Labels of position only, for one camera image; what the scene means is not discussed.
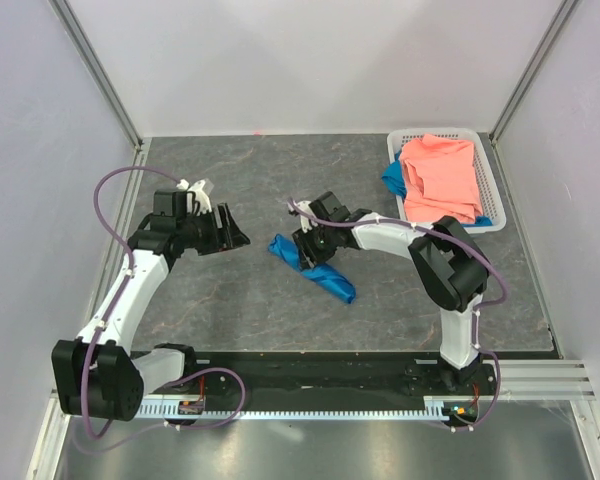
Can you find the left aluminium frame post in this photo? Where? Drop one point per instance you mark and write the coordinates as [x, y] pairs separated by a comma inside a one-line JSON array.
[[87, 52]]

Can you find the white slotted cable duct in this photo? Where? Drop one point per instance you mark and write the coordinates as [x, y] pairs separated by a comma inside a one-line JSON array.
[[164, 408]]

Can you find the aluminium front rail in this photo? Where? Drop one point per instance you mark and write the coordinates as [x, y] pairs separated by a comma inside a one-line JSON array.
[[517, 378]]

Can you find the aluminium frame post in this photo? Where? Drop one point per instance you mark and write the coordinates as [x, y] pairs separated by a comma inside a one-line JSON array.
[[87, 52], [550, 37]]

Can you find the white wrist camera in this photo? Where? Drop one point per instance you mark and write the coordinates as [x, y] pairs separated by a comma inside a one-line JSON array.
[[197, 195], [303, 210]]

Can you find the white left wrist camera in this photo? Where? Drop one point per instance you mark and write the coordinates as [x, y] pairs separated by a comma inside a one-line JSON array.
[[197, 195]]

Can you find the white plastic basket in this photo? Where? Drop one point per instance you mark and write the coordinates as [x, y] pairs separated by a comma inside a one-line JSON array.
[[489, 193]]

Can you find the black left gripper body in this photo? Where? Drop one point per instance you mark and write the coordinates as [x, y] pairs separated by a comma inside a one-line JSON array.
[[199, 232]]

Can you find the blue satin napkin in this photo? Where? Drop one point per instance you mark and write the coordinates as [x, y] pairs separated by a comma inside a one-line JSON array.
[[324, 276]]

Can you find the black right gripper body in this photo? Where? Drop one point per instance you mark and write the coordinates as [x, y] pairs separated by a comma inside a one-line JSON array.
[[317, 244]]

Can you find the blue cloth in basket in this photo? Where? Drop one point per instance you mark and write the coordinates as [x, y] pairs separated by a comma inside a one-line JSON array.
[[392, 178]]

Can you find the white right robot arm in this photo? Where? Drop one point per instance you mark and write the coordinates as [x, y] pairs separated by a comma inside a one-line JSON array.
[[451, 267]]

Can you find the right aluminium frame post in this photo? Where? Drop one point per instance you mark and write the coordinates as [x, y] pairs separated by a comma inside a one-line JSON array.
[[550, 37]]

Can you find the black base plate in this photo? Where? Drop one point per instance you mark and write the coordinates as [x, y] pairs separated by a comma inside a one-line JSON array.
[[347, 381]]

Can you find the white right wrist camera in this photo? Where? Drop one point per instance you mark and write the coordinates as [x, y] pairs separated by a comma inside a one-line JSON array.
[[303, 210]]

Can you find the salmon pink cloth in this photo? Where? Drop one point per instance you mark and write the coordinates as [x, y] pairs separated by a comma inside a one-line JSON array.
[[440, 180]]

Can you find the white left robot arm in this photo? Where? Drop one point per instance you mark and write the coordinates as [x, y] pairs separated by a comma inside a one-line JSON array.
[[96, 374]]

